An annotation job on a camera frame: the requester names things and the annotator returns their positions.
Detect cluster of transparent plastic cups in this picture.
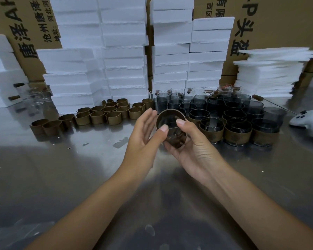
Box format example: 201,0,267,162
149,85,287,128

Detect person's left forearm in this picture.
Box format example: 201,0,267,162
25,169,146,250

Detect tall stack white foam blocks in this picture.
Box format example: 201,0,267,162
36,0,149,115

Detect person's right hand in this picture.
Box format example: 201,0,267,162
163,119,229,186

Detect person's left hand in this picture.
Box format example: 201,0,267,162
120,108,170,181

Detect person's right forearm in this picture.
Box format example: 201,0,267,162
206,166,313,250

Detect stack of thin foam sheets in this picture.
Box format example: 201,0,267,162
233,47,313,98

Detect brown-handled metal rod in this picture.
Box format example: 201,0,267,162
252,94,298,115

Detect group of brown sleeve rings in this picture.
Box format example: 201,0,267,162
30,98,155,136

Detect large printed cardboard box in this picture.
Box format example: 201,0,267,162
193,0,313,76

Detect white game controller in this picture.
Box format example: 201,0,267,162
289,110,313,144

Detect stepped stack white foam blocks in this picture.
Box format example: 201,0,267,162
149,0,235,90

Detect bunch of clear plastic cups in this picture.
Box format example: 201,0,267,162
25,87,54,106

